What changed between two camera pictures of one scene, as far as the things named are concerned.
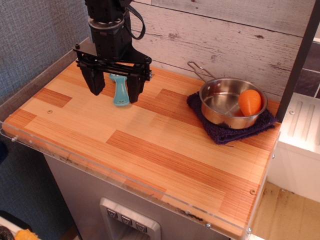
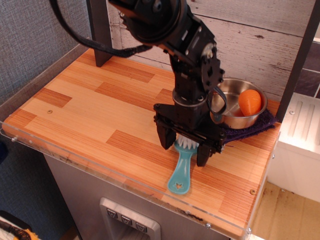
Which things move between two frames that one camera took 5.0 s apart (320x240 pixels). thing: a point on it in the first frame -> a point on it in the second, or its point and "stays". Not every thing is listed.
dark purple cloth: x=224 y=136 stays
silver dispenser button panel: x=121 y=223 stays
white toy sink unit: x=295 y=163 stays
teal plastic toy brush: x=121 y=96 -> x=179 y=183
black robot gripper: x=111 y=49 -> x=189 y=116
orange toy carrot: x=249 y=102 stays
